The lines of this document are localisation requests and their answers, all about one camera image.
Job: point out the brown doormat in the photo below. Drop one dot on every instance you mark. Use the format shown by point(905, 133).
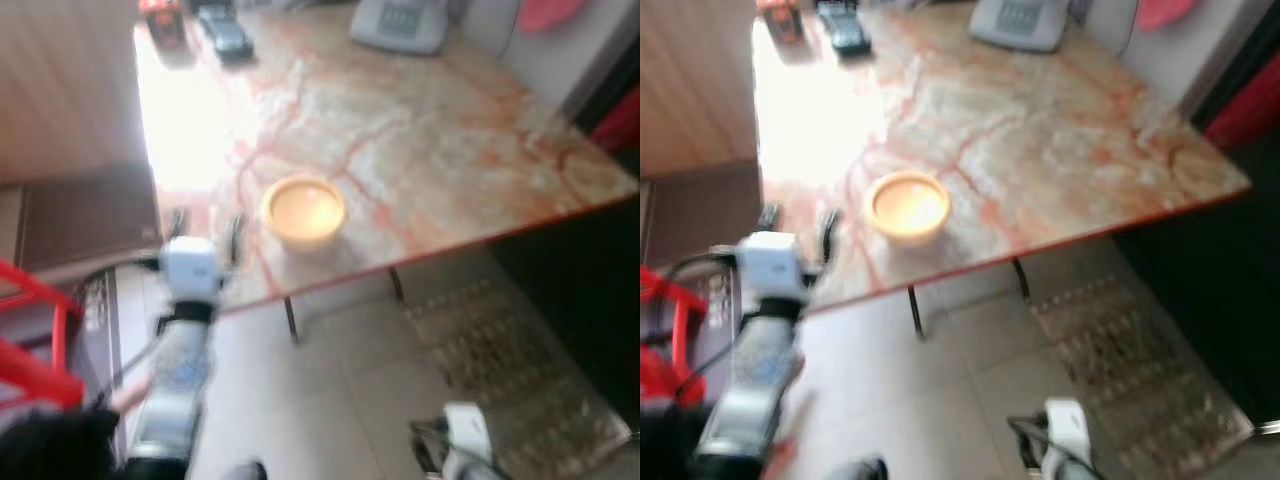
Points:
point(700, 210)
point(85, 215)

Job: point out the red furniture piece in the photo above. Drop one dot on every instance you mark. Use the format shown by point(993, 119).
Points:
point(1245, 110)
point(620, 120)

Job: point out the dark toy car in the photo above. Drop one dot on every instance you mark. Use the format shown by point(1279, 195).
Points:
point(845, 30)
point(225, 33)

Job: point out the pink round object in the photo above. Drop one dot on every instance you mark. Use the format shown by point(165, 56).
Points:
point(1165, 10)
point(548, 12)

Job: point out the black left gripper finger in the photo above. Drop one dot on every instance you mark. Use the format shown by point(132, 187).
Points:
point(829, 235)
point(178, 222)
point(237, 240)
point(771, 216)

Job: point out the patterned floor mat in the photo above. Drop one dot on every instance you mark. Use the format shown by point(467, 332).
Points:
point(510, 370)
point(1130, 360)

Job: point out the black robot torso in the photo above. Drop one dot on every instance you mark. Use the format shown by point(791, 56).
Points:
point(50, 445)
point(675, 445)

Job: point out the grey desk device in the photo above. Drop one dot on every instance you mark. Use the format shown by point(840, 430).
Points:
point(400, 22)
point(1020, 22)

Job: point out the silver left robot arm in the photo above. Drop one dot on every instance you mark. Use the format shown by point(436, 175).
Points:
point(745, 390)
point(175, 385)

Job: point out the cream round bowl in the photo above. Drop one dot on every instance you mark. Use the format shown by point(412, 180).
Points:
point(909, 207)
point(303, 212)

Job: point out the black metal table leg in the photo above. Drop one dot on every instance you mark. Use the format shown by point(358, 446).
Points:
point(396, 285)
point(1020, 280)
point(291, 320)
point(915, 312)

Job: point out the red chair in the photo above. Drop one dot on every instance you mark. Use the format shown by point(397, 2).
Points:
point(30, 370)
point(660, 345)

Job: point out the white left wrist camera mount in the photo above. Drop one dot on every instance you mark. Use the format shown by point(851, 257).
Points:
point(190, 268)
point(772, 268)

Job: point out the red toy car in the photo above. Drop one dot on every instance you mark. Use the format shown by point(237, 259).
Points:
point(163, 20)
point(780, 20)

